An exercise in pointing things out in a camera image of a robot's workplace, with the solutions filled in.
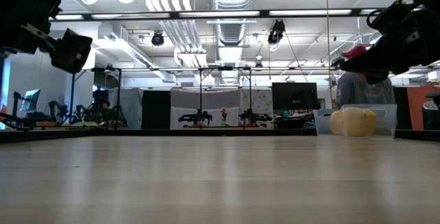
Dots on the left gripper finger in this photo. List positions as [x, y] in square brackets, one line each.
[72, 50]

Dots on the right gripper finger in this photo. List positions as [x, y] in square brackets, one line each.
[374, 62]
[376, 78]

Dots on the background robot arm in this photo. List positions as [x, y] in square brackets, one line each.
[254, 117]
[197, 117]

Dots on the person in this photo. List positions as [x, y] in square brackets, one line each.
[357, 93]

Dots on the clear plastic bin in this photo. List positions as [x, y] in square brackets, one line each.
[386, 121]

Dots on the small tilted monitor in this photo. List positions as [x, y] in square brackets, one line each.
[30, 99]

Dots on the dark gray chair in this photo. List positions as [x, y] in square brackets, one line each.
[431, 114]

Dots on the large black monitor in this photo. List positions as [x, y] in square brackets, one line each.
[294, 96]

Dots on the black ceiling spotlight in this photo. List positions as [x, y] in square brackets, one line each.
[276, 31]
[157, 39]

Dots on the black standing panel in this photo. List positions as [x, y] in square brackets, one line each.
[156, 110]

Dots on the black overhead light bar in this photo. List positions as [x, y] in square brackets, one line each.
[175, 14]

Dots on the white cloth backdrop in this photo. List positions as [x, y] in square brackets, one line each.
[213, 98]

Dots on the small flower bunch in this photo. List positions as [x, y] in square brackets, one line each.
[224, 112]

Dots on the orange wall panel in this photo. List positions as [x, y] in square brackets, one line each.
[414, 107]

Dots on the round metal air duct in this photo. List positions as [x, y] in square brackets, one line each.
[232, 28]

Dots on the black background rig frame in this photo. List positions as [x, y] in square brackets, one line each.
[223, 68]

